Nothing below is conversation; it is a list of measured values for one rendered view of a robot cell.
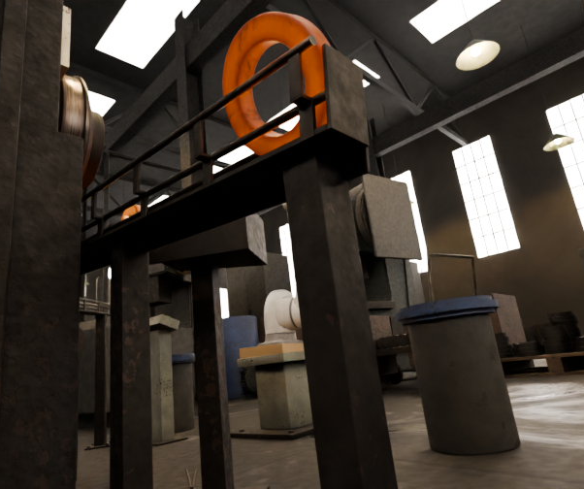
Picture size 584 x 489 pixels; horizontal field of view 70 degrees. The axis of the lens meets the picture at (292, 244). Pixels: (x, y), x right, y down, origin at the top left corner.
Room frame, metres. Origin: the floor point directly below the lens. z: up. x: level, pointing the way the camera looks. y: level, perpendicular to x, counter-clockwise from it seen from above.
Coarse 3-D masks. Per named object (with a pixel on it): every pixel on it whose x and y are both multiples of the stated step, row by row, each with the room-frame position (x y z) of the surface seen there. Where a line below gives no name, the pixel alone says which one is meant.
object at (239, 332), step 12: (228, 324) 4.70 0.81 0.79; (240, 324) 4.73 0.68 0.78; (252, 324) 4.85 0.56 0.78; (228, 336) 4.70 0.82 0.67; (240, 336) 4.73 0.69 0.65; (252, 336) 4.83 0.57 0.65; (228, 348) 4.70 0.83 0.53; (228, 360) 4.70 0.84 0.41; (228, 372) 4.70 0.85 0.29; (240, 372) 4.71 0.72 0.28; (228, 384) 4.71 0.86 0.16; (240, 384) 4.71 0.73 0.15; (228, 396) 4.71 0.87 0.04; (240, 396) 4.71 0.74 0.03
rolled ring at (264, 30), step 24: (264, 24) 0.43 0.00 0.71; (288, 24) 0.41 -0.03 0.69; (312, 24) 0.42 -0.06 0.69; (240, 48) 0.47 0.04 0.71; (264, 48) 0.47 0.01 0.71; (312, 48) 0.41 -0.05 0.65; (240, 72) 0.49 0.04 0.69; (312, 72) 0.43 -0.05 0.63; (240, 96) 0.51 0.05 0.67; (240, 120) 0.53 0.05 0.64; (264, 144) 0.52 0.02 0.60
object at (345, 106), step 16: (336, 64) 0.42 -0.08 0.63; (352, 64) 0.45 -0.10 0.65; (336, 80) 0.42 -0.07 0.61; (352, 80) 0.45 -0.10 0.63; (336, 96) 0.42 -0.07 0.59; (352, 96) 0.45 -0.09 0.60; (336, 112) 0.42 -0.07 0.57; (352, 112) 0.44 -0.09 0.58; (336, 128) 0.42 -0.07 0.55; (352, 128) 0.44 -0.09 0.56; (368, 144) 0.47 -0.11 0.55
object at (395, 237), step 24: (360, 192) 6.00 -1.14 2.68; (384, 192) 6.04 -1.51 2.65; (408, 192) 6.40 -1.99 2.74; (360, 216) 5.84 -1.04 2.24; (384, 216) 5.98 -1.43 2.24; (408, 216) 6.32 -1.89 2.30; (360, 240) 6.10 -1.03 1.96; (384, 240) 5.92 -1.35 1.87; (408, 240) 6.25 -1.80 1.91; (384, 264) 6.40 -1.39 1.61; (408, 264) 6.71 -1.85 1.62; (384, 288) 6.45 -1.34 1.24; (408, 288) 6.60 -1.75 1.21; (384, 312) 6.25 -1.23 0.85; (408, 360) 6.45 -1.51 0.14
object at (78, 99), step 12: (72, 84) 1.11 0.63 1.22; (84, 84) 1.13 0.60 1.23; (72, 96) 1.09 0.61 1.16; (84, 96) 1.12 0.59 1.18; (72, 108) 1.09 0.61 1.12; (84, 108) 1.12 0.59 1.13; (72, 120) 1.09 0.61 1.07; (84, 120) 1.12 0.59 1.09; (72, 132) 1.10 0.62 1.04; (84, 132) 1.12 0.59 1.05; (84, 144) 1.13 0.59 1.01
